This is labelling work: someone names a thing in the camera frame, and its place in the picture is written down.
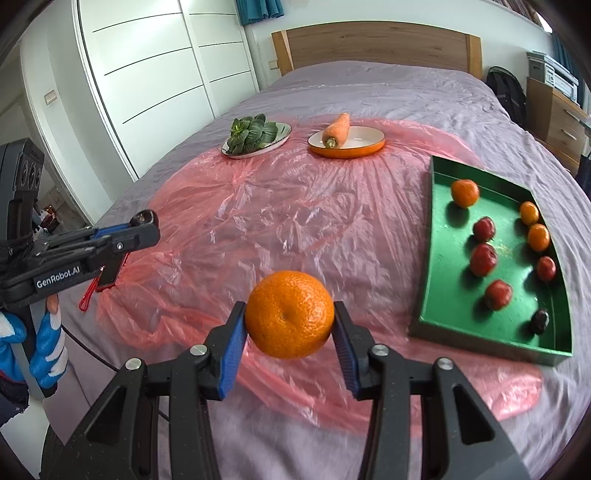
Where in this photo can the wooden drawer cabinet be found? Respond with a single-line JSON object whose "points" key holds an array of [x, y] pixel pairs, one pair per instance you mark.
{"points": [[554, 120]]}

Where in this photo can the red apple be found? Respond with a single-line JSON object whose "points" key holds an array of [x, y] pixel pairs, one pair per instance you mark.
{"points": [[498, 294], [484, 229], [483, 259], [546, 268]]}

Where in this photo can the white wardrobe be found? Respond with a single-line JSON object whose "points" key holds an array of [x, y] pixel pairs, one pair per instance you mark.
{"points": [[138, 69]]}

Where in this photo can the orange oval dish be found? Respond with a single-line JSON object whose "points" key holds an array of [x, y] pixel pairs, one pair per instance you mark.
{"points": [[364, 136]]}

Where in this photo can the small orange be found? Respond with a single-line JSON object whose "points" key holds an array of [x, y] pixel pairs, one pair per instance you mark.
{"points": [[529, 213]]}

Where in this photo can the pink plastic sheet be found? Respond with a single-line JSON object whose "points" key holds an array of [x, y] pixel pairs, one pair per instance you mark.
{"points": [[300, 207]]}

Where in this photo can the wooden bed headboard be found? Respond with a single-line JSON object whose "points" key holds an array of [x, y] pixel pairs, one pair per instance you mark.
{"points": [[378, 46]]}

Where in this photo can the phone in red case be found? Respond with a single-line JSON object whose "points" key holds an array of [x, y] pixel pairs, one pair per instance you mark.
{"points": [[111, 274]]}

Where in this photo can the white printer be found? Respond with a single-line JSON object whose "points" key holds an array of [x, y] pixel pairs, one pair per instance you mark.
{"points": [[554, 74]]}

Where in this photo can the wall socket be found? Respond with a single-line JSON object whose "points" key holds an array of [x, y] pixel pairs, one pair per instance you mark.
{"points": [[274, 64]]}

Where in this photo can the person's left hand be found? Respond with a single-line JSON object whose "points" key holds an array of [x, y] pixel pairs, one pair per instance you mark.
{"points": [[48, 350]]}

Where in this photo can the wall switch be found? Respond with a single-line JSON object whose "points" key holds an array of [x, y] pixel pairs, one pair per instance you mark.
{"points": [[51, 96]]}

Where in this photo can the teal curtain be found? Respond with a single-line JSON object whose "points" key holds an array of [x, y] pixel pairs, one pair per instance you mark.
{"points": [[561, 50], [258, 9]]}

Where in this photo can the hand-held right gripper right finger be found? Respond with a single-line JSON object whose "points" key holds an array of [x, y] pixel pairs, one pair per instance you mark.
{"points": [[346, 355]]}

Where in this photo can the white plate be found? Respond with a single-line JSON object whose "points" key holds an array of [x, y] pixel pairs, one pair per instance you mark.
{"points": [[282, 131]]}

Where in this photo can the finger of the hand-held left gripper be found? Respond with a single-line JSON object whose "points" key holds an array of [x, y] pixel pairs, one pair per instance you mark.
{"points": [[111, 229], [136, 240]]}

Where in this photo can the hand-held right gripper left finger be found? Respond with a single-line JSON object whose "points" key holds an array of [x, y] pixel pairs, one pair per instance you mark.
{"points": [[233, 350]]}

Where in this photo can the green bok choy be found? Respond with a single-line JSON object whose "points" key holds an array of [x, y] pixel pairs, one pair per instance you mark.
{"points": [[251, 134]]}

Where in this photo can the green tray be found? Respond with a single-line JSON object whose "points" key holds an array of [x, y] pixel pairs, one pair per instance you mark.
{"points": [[455, 300]]}

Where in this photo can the carrot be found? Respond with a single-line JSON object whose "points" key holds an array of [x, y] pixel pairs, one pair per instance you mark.
{"points": [[337, 129]]}

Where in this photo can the purple bedspread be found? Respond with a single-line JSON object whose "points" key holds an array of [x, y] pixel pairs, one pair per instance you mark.
{"points": [[378, 92]]}

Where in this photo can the black backpack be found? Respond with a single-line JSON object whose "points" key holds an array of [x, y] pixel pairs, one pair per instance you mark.
{"points": [[505, 97]]}

